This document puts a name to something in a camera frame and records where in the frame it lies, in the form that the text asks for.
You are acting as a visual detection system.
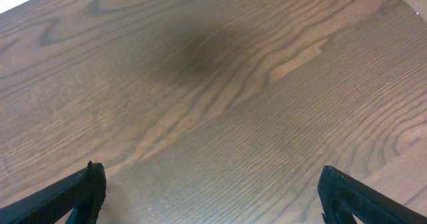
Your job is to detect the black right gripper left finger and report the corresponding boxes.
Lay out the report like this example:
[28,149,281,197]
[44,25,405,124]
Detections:
[1,161,107,224]

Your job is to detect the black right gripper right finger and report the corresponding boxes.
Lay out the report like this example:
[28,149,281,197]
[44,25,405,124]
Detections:
[318,165,426,224]

